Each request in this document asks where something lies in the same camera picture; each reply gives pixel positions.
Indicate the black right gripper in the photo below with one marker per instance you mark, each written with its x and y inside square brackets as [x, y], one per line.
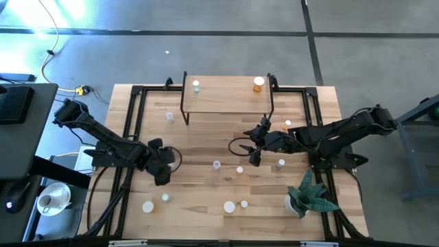
[276, 143]

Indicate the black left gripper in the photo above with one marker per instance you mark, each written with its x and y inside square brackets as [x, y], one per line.
[163, 173]

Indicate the teal pill bottle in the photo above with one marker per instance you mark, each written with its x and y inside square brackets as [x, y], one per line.
[195, 85]
[165, 197]

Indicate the small orange pill bottle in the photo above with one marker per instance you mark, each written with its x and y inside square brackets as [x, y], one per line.
[243, 204]
[239, 169]
[287, 124]

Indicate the small white vial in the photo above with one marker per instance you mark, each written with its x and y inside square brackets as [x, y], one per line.
[281, 163]

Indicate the clear pill bottle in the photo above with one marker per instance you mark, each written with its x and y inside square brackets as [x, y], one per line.
[216, 165]
[169, 117]

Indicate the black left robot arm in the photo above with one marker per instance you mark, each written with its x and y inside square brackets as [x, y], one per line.
[103, 133]

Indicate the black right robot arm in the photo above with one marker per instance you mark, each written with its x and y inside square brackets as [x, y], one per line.
[343, 132]

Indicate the silver table clamp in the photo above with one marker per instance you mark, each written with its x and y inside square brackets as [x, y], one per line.
[319, 244]
[127, 243]

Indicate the green plant in white pot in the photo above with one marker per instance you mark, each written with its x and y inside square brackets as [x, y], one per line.
[308, 199]

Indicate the white power box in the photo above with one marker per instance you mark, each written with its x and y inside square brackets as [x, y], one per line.
[82, 164]

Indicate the black desk beam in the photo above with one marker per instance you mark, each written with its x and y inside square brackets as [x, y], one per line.
[58, 173]

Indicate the yellow power plug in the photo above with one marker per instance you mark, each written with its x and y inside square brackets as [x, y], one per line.
[81, 91]

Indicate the white cup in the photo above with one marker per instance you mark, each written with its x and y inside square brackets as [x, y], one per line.
[46, 201]

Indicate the dark grey side desk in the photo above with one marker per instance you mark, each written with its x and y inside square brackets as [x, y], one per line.
[31, 147]

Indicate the black computer mouse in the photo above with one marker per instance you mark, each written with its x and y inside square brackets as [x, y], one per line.
[15, 199]

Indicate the blue-grey metal cart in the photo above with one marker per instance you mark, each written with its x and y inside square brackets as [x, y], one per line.
[406, 164]

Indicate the black flat desk device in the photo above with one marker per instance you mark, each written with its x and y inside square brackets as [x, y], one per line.
[15, 106]

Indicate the black slim desk device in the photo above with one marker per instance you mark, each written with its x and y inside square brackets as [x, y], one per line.
[17, 77]

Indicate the green round object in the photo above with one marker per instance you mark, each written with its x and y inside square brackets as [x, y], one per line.
[435, 113]

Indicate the wooden shelf with black frame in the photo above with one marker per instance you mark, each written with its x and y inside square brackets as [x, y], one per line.
[226, 99]

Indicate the black frame clamp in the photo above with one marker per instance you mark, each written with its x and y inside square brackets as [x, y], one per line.
[168, 82]
[274, 81]

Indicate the black metal rig frame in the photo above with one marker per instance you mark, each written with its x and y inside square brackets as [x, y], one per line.
[136, 91]

